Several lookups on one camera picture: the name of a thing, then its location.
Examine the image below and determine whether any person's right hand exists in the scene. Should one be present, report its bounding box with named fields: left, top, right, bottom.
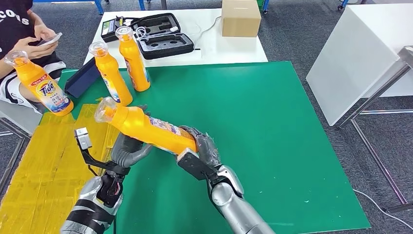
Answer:
left=11, top=36, right=59, bottom=60

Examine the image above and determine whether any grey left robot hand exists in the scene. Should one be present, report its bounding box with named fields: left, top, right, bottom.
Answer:
left=111, top=104, right=154, bottom=169

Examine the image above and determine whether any white coiled cable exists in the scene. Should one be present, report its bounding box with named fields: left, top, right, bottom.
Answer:
left=135, top=25, right=180, bottom=41

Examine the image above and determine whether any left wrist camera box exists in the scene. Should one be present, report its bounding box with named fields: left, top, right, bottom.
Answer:
left=74, top=127, right=113, bottom=172

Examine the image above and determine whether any grey stool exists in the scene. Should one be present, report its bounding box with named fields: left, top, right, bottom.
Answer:
left=0, top=98, right=44, bottom=135

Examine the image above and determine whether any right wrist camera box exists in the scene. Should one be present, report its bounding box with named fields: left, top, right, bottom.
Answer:
left=176, top=148, right=217, bottom=181

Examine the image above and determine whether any steel table frame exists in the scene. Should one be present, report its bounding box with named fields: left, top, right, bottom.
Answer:
left=337, top=45, right=413, bottom=214

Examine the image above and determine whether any white floor cable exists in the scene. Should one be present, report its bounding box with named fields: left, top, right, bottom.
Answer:
left=353, top=189, right=413, bottom=230

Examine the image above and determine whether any white table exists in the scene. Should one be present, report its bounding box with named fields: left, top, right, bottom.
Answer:
left=84, top=8, right=268, bottom=68

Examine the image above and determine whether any thin grey table cable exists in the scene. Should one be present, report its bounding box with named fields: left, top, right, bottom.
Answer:
left=193, top=15, right=223, bottom=49

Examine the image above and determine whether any blue folding tablet case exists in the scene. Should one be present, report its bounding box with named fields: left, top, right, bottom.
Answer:
left=64, top=57, right=101, bottom=99

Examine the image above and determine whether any blue metal rack frame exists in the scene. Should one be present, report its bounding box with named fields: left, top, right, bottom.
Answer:
left=138, top=0, right=271, bottom=14
left=32, top=0, right=111, bottom=15

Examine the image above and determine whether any orange detergent bottle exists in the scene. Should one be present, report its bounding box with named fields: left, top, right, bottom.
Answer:
left=115, top=25, right=151, bottom=92
left=89, top=41, right=133, bottom=107
left=94, top=97, right=199, bottom=155
left=3, top=50, right=75, bottom=117

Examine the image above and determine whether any smartphone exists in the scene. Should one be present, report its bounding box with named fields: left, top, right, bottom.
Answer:
left=36, top=32, right=63, bottom=47

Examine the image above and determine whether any brown cardboard box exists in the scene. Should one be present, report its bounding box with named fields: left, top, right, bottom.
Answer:
left=221, top=0, right=262, bottom=38

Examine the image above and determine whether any steel stool frame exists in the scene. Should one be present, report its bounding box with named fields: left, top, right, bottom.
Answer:
left=0, top=116, right=33, bottom=196

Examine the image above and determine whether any person's left hand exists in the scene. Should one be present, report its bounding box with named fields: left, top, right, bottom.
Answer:
left=33, top=23, right=57, bottom=41

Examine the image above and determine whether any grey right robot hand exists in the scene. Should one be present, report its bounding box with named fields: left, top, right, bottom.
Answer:
left=179, top=125, right=223, bottom=169

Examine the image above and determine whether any black device with screen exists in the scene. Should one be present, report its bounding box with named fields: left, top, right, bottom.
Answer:
left=100, top=17, right=125, bottom=43

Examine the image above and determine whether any black foam-lined case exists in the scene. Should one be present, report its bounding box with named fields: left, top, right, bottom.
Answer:
left=131, top=13, right=195, bottom=60

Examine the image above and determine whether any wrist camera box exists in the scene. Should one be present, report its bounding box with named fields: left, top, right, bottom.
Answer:
left=74, top=127, right=113, bottom=172
left=176, top=148, right=217, bottom=181

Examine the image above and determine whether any person's hand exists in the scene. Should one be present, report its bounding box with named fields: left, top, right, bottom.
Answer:
left=11, top=36, right=59, bottom=60
left=33, top=23, right=57, bottom=41

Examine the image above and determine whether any white cabinet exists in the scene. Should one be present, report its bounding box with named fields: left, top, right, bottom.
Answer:
left=305, top=3, right=413, bottom=127

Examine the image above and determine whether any person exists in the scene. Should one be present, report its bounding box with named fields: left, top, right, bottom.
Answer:
left=0, top=0, right=67, bottom=111

